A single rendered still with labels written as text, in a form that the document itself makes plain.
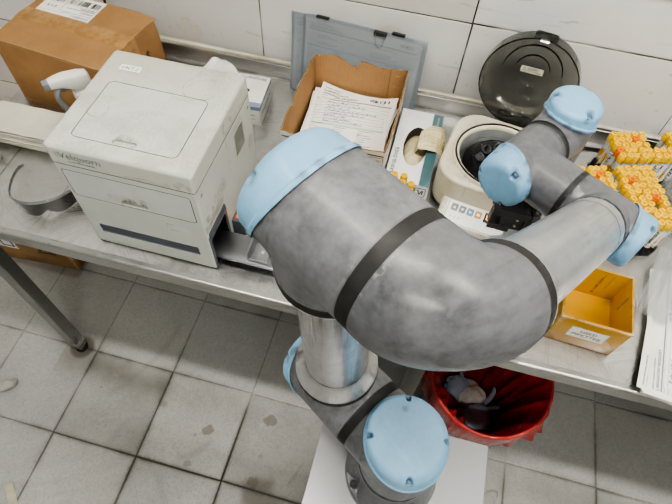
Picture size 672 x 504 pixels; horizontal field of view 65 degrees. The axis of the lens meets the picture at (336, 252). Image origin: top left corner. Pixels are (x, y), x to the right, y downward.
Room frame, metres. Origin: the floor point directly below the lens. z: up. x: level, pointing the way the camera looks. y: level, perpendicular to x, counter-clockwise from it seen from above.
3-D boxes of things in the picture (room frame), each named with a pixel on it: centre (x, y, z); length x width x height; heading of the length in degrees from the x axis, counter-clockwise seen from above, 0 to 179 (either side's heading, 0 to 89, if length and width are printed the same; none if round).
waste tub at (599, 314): (0.50, -0.51, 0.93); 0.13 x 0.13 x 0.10; 76
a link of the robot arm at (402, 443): (0.18, -0.11, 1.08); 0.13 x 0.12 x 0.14; 46
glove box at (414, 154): (0.90, -0.18, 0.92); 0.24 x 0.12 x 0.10; 169
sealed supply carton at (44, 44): (1.11, 0.67, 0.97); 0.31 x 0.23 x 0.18; 72
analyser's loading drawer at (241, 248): (0.59, 0.18, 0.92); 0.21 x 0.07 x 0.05; 79
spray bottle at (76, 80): (0.87, 0.58, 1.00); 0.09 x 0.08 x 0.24; 169
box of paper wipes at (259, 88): (1.07, 0.32, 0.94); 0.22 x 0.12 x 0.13; 83
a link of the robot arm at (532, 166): (0.49, -0.26, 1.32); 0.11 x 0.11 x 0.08; 46
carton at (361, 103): (0.95, 0.00, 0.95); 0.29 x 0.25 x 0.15; 169
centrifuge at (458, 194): (0.82, -0.35, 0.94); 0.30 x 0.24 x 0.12; 160
